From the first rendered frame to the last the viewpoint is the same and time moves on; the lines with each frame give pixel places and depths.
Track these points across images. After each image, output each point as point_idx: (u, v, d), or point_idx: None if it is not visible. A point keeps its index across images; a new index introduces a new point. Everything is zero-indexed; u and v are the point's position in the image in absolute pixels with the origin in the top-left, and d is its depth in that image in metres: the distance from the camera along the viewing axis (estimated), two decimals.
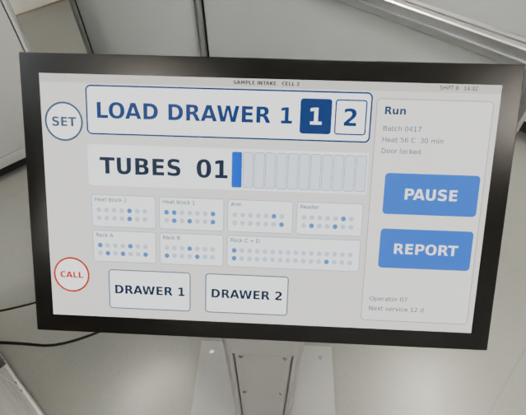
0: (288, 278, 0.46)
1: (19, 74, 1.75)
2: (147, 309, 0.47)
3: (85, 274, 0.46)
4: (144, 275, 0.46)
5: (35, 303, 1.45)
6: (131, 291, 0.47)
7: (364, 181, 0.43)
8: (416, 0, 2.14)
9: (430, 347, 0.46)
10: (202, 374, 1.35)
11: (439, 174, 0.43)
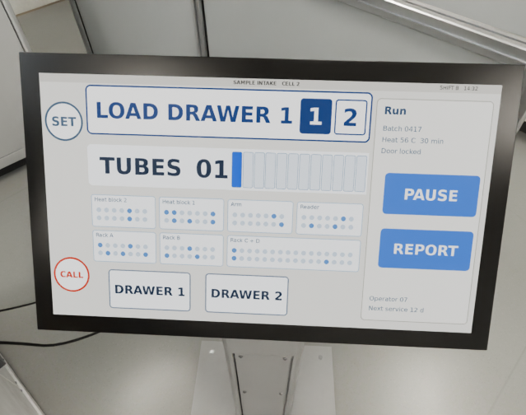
0: (288, 278, 0.46)
1: (19, 74, 1.75)
2: (147, 309, 0.47)
3: (85, 274, 0.46)
4: (144, 275, 0.46)
5: (35, 303, 1.45)
6: (131, 291, 0.47)
7: (364, 181, 0.43)
8: (416, 0, 2.14)
9: (430, 347, 0.46)
10: (202, 374, 1.35)
11: (439, 174, 0.43)
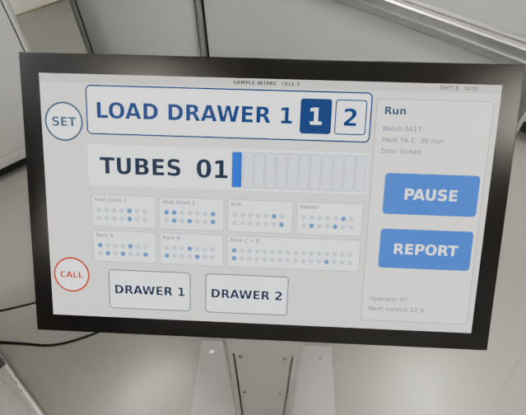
0: (288, 278, 0.46)
1: (19, 74, 1.75)
2: (147, 309, 0.47)
3: (85, 274, 0.46)
4: (144, 275, 0.46)
5: (35, 303, 1.45)
6: (131, 291, 0.47)
7: (364, 181, 0.43)
8: (416, 0, 2.14)
9: (430, 347, 0.46)
10: (202, 374, 1.35)
11: (439, 174, 0.43)
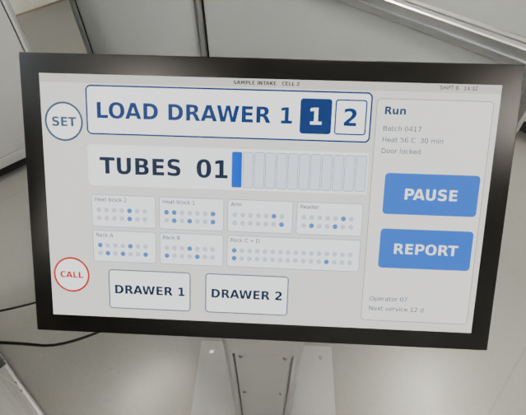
0: (288, 278, 0.46)
1: (19, 74, 1.75)
2: (147, 309, 0.47)
3: (85, 274, 0.46)
4: (144, 275, 0.46)
5: (35, 303, 1.45)
6: (131, 291, 0.47)
7: (364, 181, 0.43)
8: (416, 0, 2.14)
9: (430, 347, 0.46)
10: (202, 374, 1.35)
11: (439, 174, 0.43)
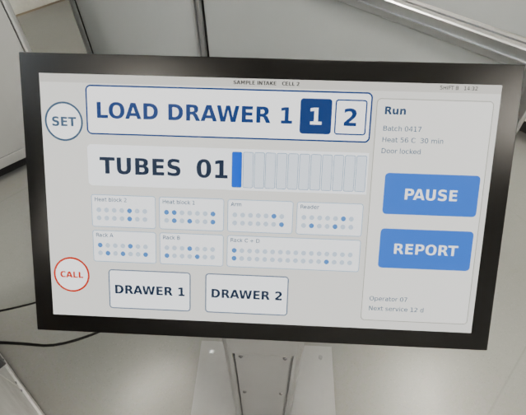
0: (288, 278, 0.46)
1: (19, 74, 1.75)
2: (147, 309, 0.47)
3: (85, 274, 0.46)
4: (144, 275, 0.46)
5: (35, 303, 1.45)
6: (131, 291, 0.47)
7: (364, 181, 0.43)
8: (416, 0, 2.14)
9: (430, 347, 0.46)
10: (202, 374, 1.35)
11: (439, 174, 0.43)
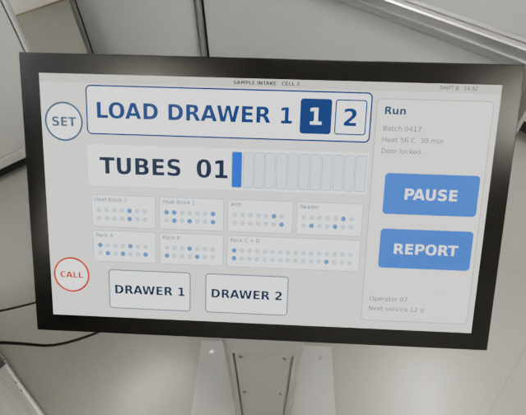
0: (288, 278, 0.46)
1: (19, 74, 1.75)
2: (147, 309, 0.47)
3: (85, 274, 0.46)
4: (144, 275, 0.46)
5: (35, 303, 1.45)
6: (131, 291, 0.47)
7: (364, 181, 0.43)
8: (416, 0, 2.14)
9: (430, 347, 0.46)
10: (202, 374, 1.35)
11: (439, 174, 0.43)
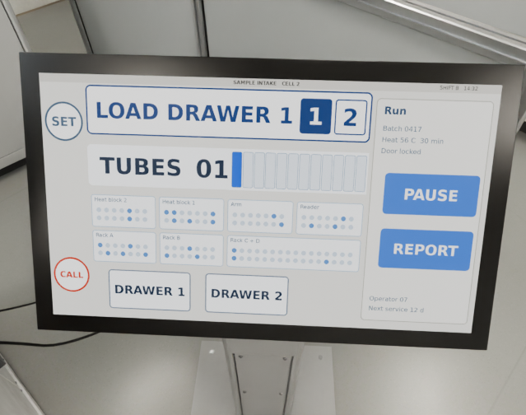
0: (288, 278, 0.46)
1: (19, 74, 1.75)
2: (147, 309, 0.47)
3: (85, 274, 0.46)
4: (144, 275, 0.46)
5: (35, 303, 1.45)
6: (131, 291, 0.47)
7: (364, 181, 0.43)
8: (416, 0, 2.14)
9: (430, 347, 0.46)
10: (202, 374, 1.35)
11: (439, 174, 0.43)
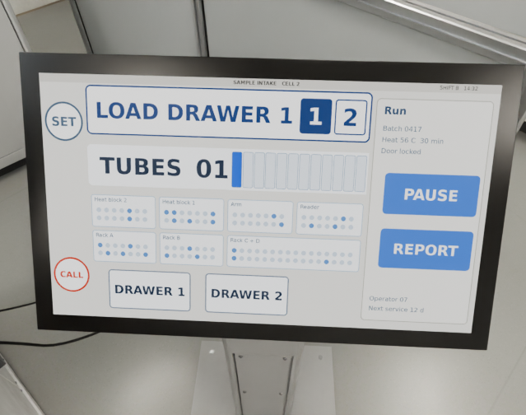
0: (288, 278, 0.46)
1: (19, 74, 1.75)
2: (147, 309, 0.47)
3: (85, 274, 0.46)
4: (144, 275, 0.46)
5: (35, 303, 1.45)
6: (131, 291, 0.47)
7: (364, 181, 0.43)
8: (416, 0, 2.14)
9: (430, 347, 0.46)
10: (202, 374, 1.35)
11: (439, 174, 0.43)
